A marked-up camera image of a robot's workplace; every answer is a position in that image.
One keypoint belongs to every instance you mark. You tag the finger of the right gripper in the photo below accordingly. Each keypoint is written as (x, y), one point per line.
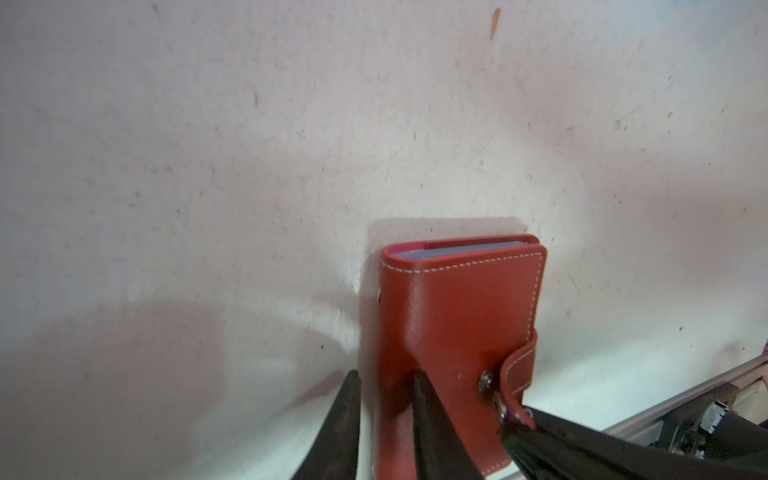
(555, 448)

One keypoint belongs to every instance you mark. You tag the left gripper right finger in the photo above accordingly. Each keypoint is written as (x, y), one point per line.
(439, 452)

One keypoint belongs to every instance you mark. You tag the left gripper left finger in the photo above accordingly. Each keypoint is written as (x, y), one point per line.
(334, 452)

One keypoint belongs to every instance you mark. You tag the red leather card holder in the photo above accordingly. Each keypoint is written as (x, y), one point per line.
(463, 312)

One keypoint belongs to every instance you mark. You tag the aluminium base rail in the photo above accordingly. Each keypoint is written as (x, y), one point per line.
(707, 421)

